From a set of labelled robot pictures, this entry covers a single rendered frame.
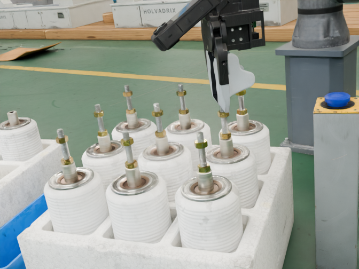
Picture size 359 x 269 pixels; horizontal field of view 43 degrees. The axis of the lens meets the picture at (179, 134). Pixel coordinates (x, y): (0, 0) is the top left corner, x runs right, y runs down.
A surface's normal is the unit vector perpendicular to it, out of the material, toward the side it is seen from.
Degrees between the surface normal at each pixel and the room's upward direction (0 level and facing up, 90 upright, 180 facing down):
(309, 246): 0
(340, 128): 90
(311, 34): 72
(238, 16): 90
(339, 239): 90
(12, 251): 88
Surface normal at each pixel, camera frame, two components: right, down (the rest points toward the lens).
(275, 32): -0.59, 0.36
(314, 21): -0.47, 0.09
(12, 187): 0.93, 0.02
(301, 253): -0.12, -0.92
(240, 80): 0.15, 0.26
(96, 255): -0.35, 0.39
